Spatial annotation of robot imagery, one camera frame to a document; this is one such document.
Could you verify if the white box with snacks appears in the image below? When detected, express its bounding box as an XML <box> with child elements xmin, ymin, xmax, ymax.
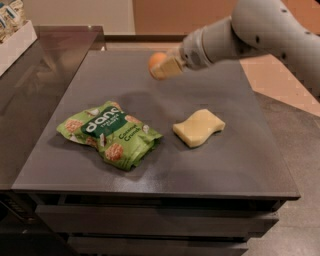
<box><xmin>0</xmin><ymin>0</ymin><xmax>37</xmax><ymax>76</ymax></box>

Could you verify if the dark grey drawer cabinet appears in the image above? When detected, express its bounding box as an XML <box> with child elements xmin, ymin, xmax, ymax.
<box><xmin>14</xmin><ymin>51</ymin><xmax>299</xmax><ymax>256</ymax></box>

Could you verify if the dark side counter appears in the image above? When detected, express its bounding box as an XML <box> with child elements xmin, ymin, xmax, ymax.
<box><xmin>0</xmin><ymin>25</ymin><xmax>105</xmax><ymax>191</ymax></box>

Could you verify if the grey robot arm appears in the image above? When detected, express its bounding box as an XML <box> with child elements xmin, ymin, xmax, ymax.
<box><xmin>150</xmin><ymin>0</ymin><xmax>320</xmax><ymax>97</ymax></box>

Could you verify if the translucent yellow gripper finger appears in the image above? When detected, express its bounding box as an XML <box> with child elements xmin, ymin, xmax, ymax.
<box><xmin>151</xmin><ymin>54</ymin><xmax>184</xmax><ymax>80</ymax></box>

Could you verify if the green snack bag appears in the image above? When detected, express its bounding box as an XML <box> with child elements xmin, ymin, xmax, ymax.
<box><xmin>57</xmin><ymin>101</ymin><xmax>162</xmax><ymax>171</ymax></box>

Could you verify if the yellow sponge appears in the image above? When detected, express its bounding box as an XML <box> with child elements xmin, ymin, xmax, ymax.
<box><xmin>173</xmin><ymin>109</ymin><xmax>226</xmax><ymax>148</ymax></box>

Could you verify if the orange fruit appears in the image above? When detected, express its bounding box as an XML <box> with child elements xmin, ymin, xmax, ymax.
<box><xmin>148</xmin><ymin>52</ymin><xmax>167</xmax><ymax>77</ymax></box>

